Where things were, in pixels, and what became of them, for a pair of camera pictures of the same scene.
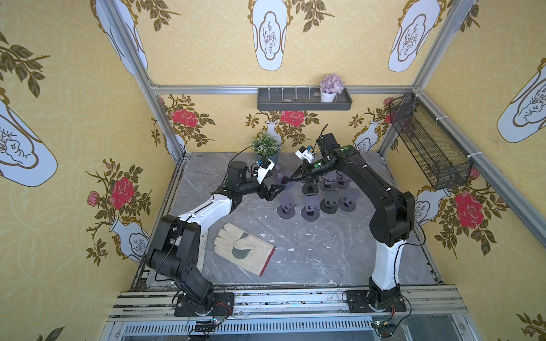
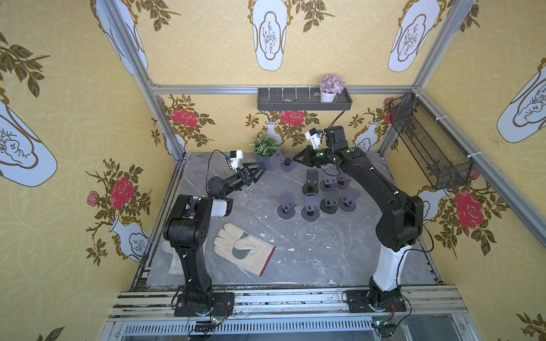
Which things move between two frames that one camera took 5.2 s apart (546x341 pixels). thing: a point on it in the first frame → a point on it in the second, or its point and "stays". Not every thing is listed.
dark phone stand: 310,188 stays
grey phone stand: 348,198 stays
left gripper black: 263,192 → 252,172
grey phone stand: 311,212 stays
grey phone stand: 287,209 stays
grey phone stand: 283,177 → 288,163
